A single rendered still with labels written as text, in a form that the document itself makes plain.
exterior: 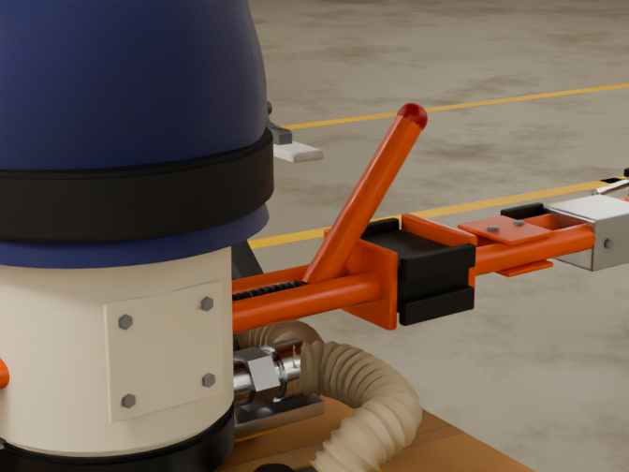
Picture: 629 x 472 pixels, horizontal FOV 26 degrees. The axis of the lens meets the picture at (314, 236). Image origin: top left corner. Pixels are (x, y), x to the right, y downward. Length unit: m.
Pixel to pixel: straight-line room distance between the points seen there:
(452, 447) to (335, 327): 3.08
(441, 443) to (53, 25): 0.49
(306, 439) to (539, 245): 0.24
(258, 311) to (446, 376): 2.86
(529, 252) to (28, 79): 0.47
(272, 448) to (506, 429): 2.42
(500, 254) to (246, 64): 0.33
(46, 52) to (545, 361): 3.24
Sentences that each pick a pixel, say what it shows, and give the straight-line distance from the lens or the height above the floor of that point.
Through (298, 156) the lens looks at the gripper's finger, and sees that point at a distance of 1.12.
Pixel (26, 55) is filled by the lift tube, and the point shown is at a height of 1.28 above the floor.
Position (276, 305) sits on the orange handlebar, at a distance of 0.94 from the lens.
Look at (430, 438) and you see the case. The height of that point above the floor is 0.94.
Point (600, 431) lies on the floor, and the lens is 3.49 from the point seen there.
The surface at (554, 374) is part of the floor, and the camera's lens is 3.83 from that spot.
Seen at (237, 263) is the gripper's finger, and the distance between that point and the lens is 1.23.
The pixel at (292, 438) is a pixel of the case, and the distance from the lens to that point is 1.08.
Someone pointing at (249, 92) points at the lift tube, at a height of 1.25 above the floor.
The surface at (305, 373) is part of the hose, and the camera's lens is 0.98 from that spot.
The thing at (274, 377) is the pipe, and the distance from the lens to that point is 0.97.
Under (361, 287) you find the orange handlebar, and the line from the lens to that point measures 0.98.
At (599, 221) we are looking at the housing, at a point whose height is 1.10.
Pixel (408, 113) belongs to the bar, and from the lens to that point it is 1.01.
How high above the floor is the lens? 1.39
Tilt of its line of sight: 16 degrees down
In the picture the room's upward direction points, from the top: straight up
